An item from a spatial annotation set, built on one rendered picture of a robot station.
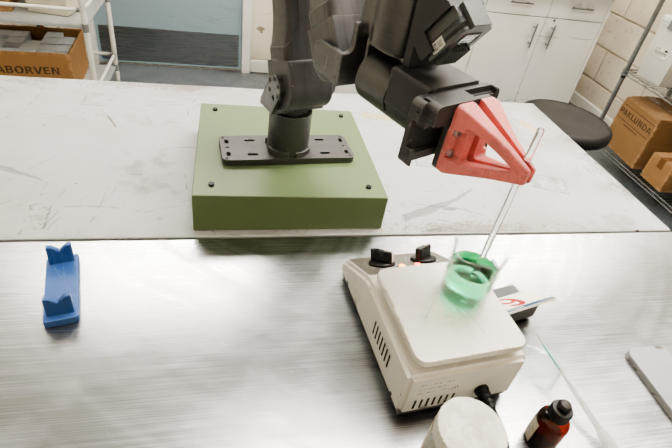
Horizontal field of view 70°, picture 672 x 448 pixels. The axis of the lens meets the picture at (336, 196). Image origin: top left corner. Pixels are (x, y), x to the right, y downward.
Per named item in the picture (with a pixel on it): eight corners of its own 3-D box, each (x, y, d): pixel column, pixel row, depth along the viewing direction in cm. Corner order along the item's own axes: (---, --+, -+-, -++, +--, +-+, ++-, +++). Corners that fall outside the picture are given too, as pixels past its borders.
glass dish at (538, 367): (536, 339, 58) (543, 327, 57) (569, 377, 55) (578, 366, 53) (501, 351, 56) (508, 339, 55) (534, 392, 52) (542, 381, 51)
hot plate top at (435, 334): (373, 274, 52) (374, 268, 52) (469, 263, 56) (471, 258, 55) (416, 370, 43) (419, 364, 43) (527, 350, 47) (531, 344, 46)
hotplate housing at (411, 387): (339, 274, 63) (348, 228, 58) (429, 265, 67) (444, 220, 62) (402, 442, 46) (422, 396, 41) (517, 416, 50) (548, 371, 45)
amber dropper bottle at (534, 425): (559, 445, 48) (590, 407, 44) (542, 462, 46) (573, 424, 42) (534, 420, 50) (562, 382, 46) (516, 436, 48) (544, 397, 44)
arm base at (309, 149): (363, 116, 70) (349, 95, 75) (223, 116, 64) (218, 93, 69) (354, 162, 75) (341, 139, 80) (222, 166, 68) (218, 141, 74)
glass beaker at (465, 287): (456, 273, 54) (479, 217, 49) (495, 305, 50) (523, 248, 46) (420, 294, 50) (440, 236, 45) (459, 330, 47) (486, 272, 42)
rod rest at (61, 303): (48, 264, 58) (41, 241, 55) (79, 258, 59) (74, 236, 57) (44, 329, 50) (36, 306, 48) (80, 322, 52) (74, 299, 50)
